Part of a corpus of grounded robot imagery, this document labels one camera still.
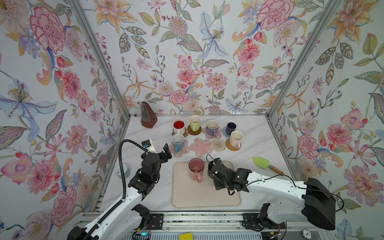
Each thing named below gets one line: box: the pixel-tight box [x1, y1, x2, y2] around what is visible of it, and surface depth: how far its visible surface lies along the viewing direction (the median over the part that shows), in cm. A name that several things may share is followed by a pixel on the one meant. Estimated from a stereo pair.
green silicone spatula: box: [252, 156, 285, 175], surface depth 96 cm
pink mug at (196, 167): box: [188, 158, 205, 183], surface depth 84 cm
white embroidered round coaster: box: [211, 138, 226, 153], surface depth 106 cm
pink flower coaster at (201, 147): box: [189, 137, 213, 157], surface depth 106 cm
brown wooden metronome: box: [140, 101, 158, 129], surface depth 110 cm
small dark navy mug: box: [226, 122, 237, 136], surface depth 106 cm
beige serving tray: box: [171, 161, 241, 208], surface depth 83 cm
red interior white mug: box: [173, 120, 186, 135], surface depth 106 cm
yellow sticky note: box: [179, 232, 194, 240], surface depth 70 cm
